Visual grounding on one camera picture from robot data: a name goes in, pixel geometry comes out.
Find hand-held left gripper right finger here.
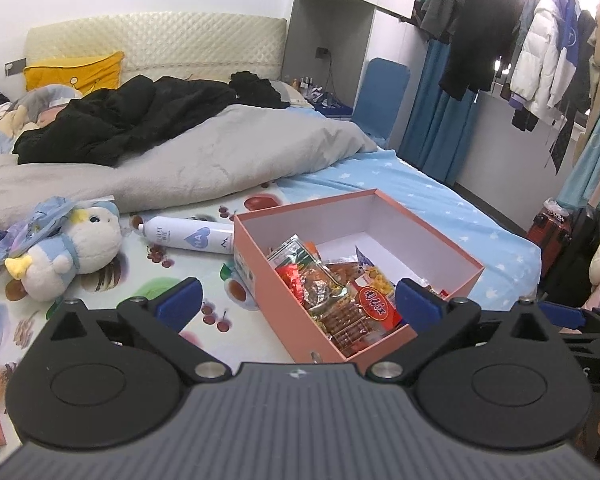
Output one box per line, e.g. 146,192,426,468
365,277,563,380

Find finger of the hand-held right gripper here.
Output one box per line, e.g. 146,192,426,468
537,301,600,343

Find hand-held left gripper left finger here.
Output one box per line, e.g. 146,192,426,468
47,276,233,380

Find red packet with white label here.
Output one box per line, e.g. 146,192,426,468
357,284,404,332

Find blue cracker packet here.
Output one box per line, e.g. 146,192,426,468
355,246,397,296

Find brown jerky strip packet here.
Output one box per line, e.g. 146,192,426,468
312,305,382,356

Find pink cardboard box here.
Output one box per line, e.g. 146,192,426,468
232,188,486,363

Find red snack packet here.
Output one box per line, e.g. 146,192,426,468
275,265,307,307

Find green snack packet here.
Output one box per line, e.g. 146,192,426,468
267,234,324,276

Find fruit print mat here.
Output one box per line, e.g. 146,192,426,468
0,187,291,466

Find white spray bottle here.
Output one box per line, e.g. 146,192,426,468
139,215,236,256

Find red suitcase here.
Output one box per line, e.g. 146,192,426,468
526,199,589,262

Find orange snack packet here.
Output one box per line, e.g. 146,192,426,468
325,259,362,287

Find plush penguin toy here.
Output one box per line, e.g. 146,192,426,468
4,200,122,302

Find light blue star bedsheet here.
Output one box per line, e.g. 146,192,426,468
275,107,543,321

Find grey blanket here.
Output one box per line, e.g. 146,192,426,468
0,105,379,226

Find teal curtain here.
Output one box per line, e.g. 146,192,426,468
560,105,600,212

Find light blue patterned bag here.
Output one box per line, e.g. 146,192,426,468
0,196,76,266

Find blue curtain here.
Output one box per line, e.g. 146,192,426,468
397,37,479,186

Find black jacket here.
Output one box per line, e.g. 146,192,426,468
12,75,239,167

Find small black garment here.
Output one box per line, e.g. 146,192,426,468
229,71,292,110

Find dark hanging garment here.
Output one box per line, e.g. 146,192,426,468
550,10,599,176

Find row of small bottles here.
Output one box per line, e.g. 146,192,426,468
291,75,331,104

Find light blue cartoon blanket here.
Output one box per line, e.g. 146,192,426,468
0,85,84,156

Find yellow pillow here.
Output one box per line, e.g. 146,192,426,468
24,51,126,94

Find white and blue puffer jacket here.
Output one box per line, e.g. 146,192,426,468
509,0,582,117

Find cream quilted headboard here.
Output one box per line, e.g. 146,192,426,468
24,11,288,84

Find black hanging coat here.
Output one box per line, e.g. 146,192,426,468
439,0,525,101

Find grey hanging hoodie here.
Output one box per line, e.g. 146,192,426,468
420,0,474,44

